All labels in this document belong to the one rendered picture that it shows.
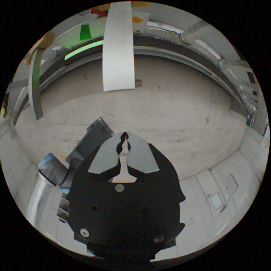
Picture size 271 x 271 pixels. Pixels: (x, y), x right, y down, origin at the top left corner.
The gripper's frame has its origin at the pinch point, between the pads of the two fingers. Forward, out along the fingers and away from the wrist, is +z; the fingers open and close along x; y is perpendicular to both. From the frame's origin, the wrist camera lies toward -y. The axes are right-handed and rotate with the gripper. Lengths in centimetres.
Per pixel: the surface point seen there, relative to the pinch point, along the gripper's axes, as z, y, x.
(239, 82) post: 7, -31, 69
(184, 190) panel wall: 38, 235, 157
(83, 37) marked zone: 9.2, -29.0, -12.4
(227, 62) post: 6, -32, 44
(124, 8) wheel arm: -3.4, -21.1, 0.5
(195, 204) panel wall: -27, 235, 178
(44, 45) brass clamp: 0.8, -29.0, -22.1
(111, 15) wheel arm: -3.4, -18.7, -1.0
